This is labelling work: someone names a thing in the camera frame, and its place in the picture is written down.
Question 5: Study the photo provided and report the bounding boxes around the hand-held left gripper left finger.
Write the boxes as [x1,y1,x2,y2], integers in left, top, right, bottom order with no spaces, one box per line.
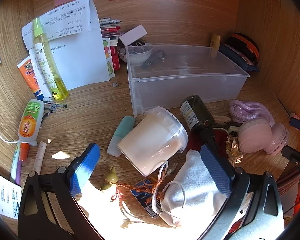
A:
[18,143,100,240]

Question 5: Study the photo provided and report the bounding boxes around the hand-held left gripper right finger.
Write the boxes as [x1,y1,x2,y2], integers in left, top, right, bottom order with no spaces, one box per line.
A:
[197,144,284,240]

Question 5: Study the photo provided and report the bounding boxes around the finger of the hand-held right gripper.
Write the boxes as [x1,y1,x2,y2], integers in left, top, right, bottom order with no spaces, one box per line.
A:
[281,146,300,180]
[289,117,300,132]

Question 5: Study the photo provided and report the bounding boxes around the green gourd charm orange string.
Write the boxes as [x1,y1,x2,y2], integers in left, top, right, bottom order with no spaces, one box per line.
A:
[101,166,165,202]

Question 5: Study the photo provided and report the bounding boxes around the red fabric pouch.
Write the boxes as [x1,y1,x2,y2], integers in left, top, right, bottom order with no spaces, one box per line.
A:
[187,127,238,162]

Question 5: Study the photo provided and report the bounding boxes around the white drawstring cloth pouch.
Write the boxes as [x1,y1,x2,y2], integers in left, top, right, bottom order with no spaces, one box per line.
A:
[152,150,228,228]

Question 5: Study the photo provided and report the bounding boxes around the pink round device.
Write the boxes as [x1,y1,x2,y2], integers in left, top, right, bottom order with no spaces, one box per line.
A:
[237,120,289,155]

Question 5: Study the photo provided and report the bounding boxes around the teal plastic tube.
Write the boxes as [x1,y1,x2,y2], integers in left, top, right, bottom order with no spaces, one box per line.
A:
[107,116,135,157]

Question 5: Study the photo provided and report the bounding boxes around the pink braided rope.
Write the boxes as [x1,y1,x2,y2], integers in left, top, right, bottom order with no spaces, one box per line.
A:
[229,99,275,126]

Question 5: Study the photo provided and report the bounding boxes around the dark green glass bottle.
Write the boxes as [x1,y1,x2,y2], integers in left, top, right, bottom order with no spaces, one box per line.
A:
[179,95,219,151]

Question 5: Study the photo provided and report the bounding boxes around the blue packet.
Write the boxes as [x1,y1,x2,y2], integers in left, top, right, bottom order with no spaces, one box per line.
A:
[130,177,163,217]

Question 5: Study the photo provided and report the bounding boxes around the white plastic tub clear lid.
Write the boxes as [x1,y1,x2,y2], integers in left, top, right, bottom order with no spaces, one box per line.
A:
[117,107,189,177]

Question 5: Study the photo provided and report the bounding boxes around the clear plastic storage bin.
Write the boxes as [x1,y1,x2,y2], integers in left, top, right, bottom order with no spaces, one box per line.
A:
[126,44,250,117]

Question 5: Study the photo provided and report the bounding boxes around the wooden desktop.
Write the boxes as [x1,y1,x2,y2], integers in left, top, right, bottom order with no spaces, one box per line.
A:
[0,37,300,240]

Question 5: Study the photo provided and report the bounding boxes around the gold foil wrapper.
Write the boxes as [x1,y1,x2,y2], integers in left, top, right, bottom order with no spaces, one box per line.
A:
[225,135,243,167]

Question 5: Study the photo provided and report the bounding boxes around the black white adapter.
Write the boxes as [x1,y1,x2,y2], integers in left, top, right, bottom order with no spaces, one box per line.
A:
[226,121,243,134]

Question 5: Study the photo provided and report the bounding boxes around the white lip balm stick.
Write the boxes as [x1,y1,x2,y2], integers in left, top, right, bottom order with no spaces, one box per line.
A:
[33,141,47,175]

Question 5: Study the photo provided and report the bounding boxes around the white bottle orange label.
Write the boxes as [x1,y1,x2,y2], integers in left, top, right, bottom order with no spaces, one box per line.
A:
[18,99,45,147]

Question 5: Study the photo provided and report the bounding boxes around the printed white paper slip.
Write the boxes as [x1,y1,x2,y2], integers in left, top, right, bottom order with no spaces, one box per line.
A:
[0,169,22,220]

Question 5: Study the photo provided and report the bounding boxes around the navy fabric pouch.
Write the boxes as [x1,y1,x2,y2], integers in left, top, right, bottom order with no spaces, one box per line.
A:
[219,44,260,72]

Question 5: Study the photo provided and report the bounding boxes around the black orange zip case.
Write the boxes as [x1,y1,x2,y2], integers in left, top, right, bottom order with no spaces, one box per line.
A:
[226,33,260,64]

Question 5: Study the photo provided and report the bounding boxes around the yellow spray bottle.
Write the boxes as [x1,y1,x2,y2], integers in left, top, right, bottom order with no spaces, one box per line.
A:
[32,18,69,100]

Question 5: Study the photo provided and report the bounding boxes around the orange sunscreen tube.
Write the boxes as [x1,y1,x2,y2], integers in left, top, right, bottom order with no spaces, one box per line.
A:
[17,56,44,99]

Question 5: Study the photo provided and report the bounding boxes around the fruit sticker sheet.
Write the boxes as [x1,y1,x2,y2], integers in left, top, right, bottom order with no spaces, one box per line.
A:
[102,38,115,78]

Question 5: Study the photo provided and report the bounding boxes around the red small box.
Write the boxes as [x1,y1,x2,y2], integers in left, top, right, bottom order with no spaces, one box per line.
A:
[111,45,121,71]

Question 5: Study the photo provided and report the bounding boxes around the white cream tube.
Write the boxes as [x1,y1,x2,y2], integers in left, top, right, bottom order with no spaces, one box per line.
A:
[34,42,53,97]

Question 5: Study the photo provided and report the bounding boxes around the white handwritten paper sheets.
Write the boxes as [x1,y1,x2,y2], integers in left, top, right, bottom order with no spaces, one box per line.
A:
[21,0,110,90]

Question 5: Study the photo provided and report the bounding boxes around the small yellow bottle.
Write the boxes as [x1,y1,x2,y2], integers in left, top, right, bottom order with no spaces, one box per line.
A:
[210,34,221,57]

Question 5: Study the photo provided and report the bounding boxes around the white ceramic bowl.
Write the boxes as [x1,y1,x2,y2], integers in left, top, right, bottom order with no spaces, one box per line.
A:
[117,45,154,67]

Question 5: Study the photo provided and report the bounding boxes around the stack of small boxes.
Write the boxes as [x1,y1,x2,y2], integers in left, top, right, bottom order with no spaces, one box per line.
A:
[99,17,122,43]

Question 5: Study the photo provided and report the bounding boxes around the white charging cable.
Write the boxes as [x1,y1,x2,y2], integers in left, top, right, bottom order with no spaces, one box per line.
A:
[0,117,38,146]

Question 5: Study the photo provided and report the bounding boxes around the black strap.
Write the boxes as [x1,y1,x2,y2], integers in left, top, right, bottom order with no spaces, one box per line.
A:
[142,50,167,70]

